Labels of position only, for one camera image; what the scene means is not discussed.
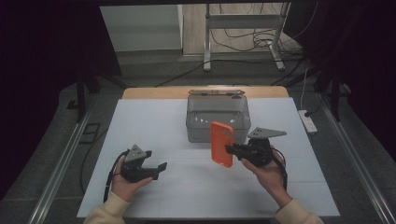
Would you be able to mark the white cabinet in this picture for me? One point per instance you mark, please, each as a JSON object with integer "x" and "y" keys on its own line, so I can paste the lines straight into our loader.
{"x": 140, "y": 28}

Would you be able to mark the white table mat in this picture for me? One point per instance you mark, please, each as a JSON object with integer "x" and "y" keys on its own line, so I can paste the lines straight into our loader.
{"x": 199, "y": 193}

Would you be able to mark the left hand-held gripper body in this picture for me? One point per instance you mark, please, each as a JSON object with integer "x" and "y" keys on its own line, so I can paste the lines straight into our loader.
{"x": 134, "y": 172}

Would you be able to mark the dark curtain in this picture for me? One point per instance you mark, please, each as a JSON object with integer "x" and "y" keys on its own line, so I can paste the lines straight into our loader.
{"x": 40, "y": 62}
{"x": 367, "y": 62}

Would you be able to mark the person's left hand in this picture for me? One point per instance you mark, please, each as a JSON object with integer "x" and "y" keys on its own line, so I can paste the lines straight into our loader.
{"x": 124, "y": 188}

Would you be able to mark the white metal stand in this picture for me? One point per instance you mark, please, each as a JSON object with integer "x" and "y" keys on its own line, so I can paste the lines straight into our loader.
{"x": 241, "y": 21}

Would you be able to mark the clear grey storage box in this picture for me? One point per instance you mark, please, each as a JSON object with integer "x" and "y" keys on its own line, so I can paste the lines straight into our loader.
{"x": 218, "y": 112}

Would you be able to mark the aluminium floor rail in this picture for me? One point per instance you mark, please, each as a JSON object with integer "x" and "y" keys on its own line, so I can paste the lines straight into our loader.
{"x": 60, "y": 165}
{"x": 355, "y": 161}

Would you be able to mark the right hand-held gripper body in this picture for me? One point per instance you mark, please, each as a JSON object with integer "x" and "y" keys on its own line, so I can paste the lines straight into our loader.
{"x": 258, "y": 152}

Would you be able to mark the black stand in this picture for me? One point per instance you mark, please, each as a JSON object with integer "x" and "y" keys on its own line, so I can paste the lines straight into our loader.
{"x": 335, "y": 99}
{"x": 81, "y": 96}

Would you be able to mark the person's right hand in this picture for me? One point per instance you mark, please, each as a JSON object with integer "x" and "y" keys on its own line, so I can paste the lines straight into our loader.
{"x": 271, "y": 179}

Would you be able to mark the orange phone case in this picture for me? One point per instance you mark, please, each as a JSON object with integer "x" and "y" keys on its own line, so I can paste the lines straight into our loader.
{"x": 221, "y": 144}

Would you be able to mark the white power strip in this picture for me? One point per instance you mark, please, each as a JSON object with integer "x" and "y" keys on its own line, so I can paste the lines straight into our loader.
{"x": 307, "y": 122}

